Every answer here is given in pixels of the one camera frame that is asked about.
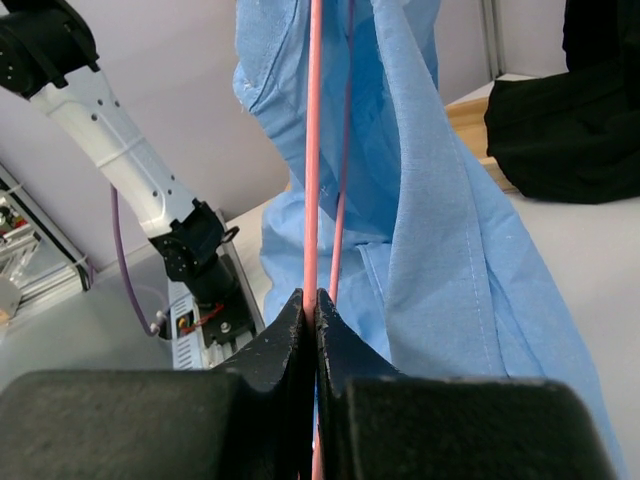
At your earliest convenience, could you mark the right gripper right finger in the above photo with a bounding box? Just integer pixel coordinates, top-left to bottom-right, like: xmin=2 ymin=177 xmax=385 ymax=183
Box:
xmin=315 ymin=290 xmax=616 ymax=479

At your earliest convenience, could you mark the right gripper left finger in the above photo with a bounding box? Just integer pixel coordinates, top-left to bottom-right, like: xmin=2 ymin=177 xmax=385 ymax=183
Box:
xmin=1 ymin=290 xmax=313 ymax=479

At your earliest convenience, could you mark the light blue shirt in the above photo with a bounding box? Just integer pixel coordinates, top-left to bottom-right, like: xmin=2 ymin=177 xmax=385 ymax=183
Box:
xmin=232 ymin=0 xmax=631 ymax=480

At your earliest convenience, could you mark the pink wire hanger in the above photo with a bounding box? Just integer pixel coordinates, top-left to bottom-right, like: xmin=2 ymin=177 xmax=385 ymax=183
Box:
xmin=294 ymin=0 xmax=357 ymax=480

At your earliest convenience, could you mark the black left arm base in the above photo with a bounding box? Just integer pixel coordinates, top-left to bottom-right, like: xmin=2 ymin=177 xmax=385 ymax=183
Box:
xmin=166 ymin=251 xmax=265 ymax=370

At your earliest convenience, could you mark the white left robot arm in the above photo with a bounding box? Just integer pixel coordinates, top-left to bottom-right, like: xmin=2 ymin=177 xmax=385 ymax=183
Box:
xmin=1 ymin=1 xmax=238 ymax=307

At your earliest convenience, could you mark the black button shirt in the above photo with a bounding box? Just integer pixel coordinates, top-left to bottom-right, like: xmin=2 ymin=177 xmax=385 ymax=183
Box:
xmin=484 ymin=1 xmax=639 ymax=204

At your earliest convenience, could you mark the wooden clothes rack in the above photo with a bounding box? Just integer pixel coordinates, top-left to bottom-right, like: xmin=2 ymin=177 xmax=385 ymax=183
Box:
xmin=445 ymin=97 xmax=517 ymax=193

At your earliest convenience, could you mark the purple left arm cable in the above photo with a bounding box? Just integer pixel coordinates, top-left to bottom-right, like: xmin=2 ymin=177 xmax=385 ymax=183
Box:
xmin=109 ymin=183 xmax=166 ymax=337

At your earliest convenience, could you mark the aluminium mounting rail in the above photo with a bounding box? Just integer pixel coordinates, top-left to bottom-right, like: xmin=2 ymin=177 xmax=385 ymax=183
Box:
xmin=1 ymin=168 xmax=93 ymax=327

